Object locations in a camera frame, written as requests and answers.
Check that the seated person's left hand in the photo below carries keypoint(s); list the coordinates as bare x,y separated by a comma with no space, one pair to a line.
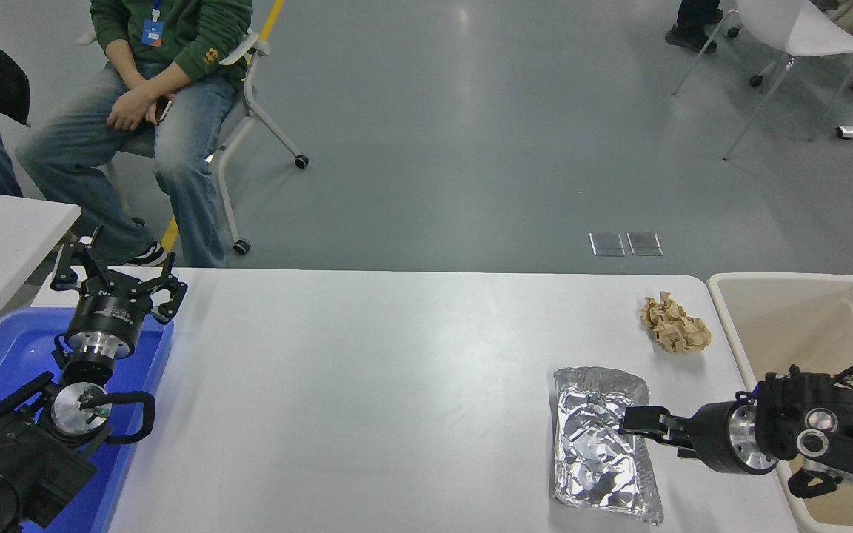
132,111

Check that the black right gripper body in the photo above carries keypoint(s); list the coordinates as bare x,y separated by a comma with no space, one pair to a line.
711,440

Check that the white shell chair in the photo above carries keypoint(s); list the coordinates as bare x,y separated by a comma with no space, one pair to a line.
797,26

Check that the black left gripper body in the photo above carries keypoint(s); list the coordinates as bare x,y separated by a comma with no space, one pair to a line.
106,316

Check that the seated person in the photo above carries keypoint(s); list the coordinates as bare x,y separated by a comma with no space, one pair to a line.
197,29

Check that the seated person's right forearm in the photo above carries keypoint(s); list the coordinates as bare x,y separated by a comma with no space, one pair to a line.
124,66

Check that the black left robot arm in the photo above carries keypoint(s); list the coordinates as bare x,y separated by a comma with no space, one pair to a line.
19,459

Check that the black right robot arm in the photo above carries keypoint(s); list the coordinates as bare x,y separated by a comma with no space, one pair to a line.
841,429

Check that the silver floor outlet plate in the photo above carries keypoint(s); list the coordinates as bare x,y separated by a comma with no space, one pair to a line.
645,243
608,244

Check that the blue plastic tray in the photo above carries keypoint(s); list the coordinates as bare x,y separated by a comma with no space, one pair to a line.
12,355

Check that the large pale plastic bin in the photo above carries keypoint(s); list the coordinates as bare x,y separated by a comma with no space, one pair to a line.
804,318

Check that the seated person's left forearm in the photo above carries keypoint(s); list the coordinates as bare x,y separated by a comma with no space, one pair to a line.
171,78

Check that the foil tray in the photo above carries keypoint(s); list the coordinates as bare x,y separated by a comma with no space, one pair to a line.
597,459

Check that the person in black trousers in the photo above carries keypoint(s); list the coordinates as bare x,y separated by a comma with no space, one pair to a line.
693,29

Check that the grey wheeled office chair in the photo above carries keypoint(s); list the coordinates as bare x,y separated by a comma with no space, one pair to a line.
249,81

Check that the tan paper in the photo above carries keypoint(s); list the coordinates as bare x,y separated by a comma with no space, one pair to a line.
674,329

